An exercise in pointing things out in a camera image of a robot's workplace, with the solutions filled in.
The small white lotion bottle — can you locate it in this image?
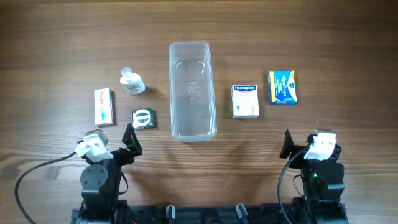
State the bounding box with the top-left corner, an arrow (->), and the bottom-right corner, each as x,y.
120,67 -> 146,95

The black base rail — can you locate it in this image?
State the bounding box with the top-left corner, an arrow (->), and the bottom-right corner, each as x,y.
71,204 -> 348,224

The white Hansaplast box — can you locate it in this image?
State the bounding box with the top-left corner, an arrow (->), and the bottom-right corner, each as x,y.
231,85 -> 259,119

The blue VapoDrops box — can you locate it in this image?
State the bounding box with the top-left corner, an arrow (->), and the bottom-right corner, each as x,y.
268,70 -> 297,105

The clear plastic container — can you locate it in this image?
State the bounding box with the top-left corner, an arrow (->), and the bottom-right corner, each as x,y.
169,41 -> 217,142

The right black cable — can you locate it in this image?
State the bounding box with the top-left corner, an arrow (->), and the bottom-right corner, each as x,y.
277,143 -> 313,224

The black cable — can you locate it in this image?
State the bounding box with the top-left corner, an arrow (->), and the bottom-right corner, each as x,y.
277,143 -> 313,224
14,151 -> 77,224

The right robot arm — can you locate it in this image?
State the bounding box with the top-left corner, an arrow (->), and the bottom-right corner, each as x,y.
277,130 -> 348,223

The white Panadol box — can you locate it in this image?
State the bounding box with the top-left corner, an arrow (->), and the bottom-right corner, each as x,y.
94,88 -> 114,126

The left black cable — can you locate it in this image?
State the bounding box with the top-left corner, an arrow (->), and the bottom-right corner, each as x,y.
14,151 -> 77,224

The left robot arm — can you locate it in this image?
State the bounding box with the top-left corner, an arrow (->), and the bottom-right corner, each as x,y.
71,123 -> 142,224

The dark green round-logo box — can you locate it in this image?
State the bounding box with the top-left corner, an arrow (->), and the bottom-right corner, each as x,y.
132,108 -> 155,130

